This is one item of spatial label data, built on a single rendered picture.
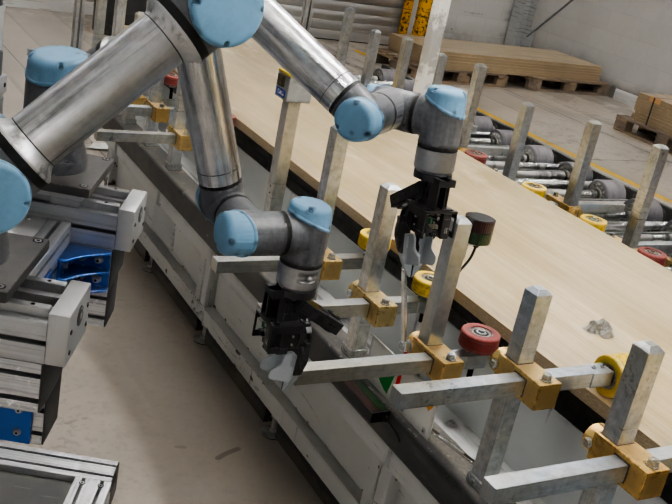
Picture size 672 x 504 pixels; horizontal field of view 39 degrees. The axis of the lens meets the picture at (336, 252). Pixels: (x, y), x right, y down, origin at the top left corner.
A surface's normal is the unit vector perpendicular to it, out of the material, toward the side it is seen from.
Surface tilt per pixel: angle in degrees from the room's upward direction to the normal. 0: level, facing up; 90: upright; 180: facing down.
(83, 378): 0
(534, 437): 90
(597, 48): 90
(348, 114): 90
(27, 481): 0
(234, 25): 85
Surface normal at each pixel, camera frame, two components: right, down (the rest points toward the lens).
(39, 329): 0.00, 0.37
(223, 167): 0.39, 0.43
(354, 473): -0.87, 0.01
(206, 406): 0.19, -0.91
